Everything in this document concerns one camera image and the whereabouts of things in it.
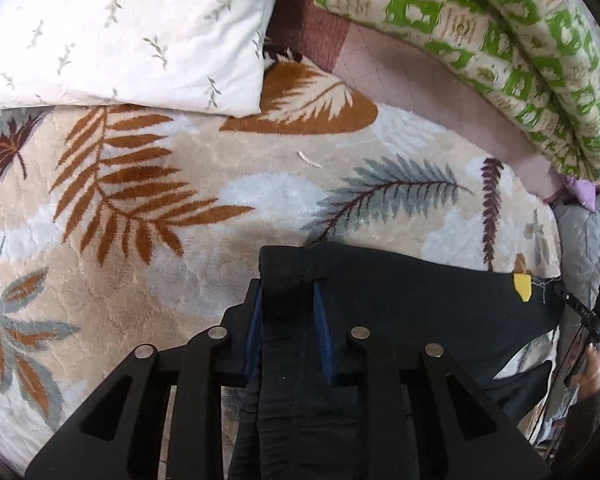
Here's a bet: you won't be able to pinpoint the black pants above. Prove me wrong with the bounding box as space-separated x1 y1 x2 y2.
228 243 562 479

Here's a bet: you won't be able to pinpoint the person's right hand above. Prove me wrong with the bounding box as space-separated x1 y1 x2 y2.
574 344 600 402

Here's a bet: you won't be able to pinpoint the yellow patch on pants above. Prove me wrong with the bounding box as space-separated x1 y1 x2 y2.
513 272 533 302

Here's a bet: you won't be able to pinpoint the grey quilted mat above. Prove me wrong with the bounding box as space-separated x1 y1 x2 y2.
529 194 600 444

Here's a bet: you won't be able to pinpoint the purple cloth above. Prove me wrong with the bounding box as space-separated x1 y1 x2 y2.
545 176 597 212

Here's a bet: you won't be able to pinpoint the beige leaf-pattern plush blanket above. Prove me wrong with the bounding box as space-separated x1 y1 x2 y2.
0 58 560 474

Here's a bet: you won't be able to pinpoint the green and cream quilt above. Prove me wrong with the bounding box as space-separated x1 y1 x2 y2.
315 0 600 181

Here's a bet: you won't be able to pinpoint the small white lint scrap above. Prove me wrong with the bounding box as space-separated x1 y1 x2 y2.
297 151 324 169

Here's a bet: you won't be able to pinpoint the white leaf-print pillow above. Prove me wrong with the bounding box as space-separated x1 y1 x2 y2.
0 0 276 117

